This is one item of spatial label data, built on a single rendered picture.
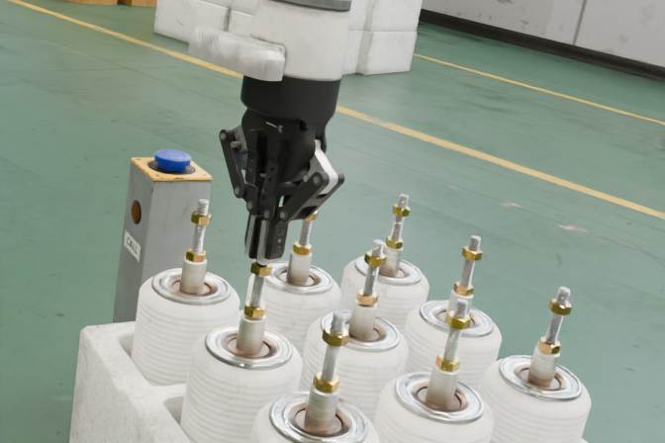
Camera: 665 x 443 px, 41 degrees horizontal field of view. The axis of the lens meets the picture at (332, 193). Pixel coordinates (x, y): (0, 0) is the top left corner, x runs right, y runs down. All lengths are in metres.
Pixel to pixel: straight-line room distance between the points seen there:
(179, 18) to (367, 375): 3.14
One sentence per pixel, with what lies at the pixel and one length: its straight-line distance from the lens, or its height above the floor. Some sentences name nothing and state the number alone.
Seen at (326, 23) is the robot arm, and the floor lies 0.53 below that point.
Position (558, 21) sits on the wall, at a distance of 6.09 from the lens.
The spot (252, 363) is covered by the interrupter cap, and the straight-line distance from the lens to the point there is 0.74.
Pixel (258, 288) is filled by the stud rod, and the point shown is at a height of 0.31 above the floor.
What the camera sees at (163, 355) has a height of 0.20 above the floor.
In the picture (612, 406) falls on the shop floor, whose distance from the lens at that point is 1.41.
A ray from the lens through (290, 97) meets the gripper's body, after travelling 0.66.
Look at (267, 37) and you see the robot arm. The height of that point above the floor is 0.52.
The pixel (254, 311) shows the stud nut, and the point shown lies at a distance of 0.75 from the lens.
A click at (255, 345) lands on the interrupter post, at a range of 0.76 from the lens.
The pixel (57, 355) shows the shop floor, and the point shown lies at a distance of 1.25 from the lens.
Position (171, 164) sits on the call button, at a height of 0.32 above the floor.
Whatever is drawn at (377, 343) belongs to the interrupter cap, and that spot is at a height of 0.25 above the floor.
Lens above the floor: 0.61
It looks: 17 degrees down
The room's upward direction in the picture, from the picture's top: 11 degrees clockwise
